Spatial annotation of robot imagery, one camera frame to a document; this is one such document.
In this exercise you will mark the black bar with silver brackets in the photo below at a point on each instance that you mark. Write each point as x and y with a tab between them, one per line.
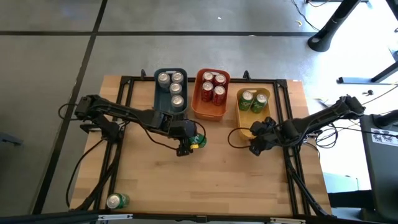
46	218

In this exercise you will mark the black round desk leg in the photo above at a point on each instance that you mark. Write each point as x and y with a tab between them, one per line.
332	25

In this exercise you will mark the black equipment case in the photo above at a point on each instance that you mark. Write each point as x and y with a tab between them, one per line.
382	174

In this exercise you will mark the orange plastic bin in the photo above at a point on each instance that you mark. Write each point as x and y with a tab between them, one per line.
205	110

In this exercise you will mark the yellow plastic bin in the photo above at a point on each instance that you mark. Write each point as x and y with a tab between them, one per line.
248	121

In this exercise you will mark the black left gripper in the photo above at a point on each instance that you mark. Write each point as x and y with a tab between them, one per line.
185	130

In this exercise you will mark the black table foot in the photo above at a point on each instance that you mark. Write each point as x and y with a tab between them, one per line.
354	81

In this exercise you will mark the teal plastic bin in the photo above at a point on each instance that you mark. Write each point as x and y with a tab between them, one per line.
160	99

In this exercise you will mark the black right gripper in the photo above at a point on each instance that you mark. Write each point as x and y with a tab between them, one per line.
275	133

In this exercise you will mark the white printed sticker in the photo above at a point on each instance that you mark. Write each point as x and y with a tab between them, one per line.
384	137

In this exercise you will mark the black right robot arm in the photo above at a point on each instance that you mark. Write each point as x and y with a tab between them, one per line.
317	119

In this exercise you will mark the black slanted desk leg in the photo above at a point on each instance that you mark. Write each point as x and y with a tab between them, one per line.
393	7

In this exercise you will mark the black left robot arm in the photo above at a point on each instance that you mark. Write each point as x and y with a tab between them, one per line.
124	110

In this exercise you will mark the small yellow floor scrap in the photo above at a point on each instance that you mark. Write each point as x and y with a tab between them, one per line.
299	23

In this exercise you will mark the black metal table frame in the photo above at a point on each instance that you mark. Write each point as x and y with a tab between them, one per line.
267	81

